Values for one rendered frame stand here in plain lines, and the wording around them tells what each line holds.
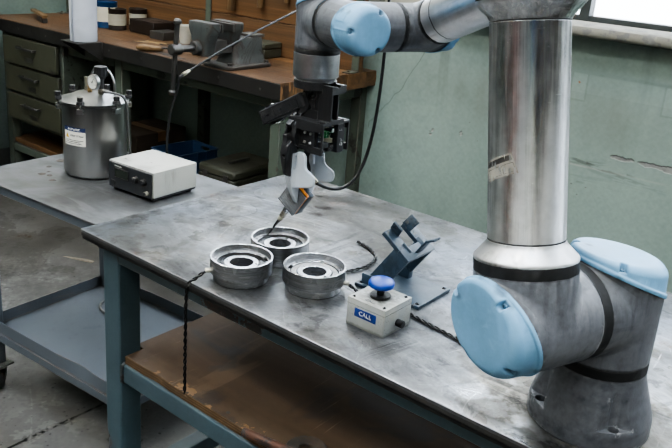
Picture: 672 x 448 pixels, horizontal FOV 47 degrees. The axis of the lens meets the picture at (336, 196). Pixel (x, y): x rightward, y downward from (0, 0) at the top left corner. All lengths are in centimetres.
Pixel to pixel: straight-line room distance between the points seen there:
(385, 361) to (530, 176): 40
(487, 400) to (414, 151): 210
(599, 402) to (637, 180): 176
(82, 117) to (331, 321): 116
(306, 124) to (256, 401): 52
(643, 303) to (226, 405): 78
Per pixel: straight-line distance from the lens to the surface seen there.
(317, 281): 124
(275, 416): 142
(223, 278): 128
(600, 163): 273
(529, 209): 84
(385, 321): 115
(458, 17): 112
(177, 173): 205
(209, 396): 147
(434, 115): 300
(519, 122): 83
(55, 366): 226
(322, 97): 125
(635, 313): 95
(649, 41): 255
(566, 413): 100
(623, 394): 100
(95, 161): 218
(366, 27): 113
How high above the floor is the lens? 136
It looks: 18 degrees down
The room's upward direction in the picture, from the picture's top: 4 degrees clockwise
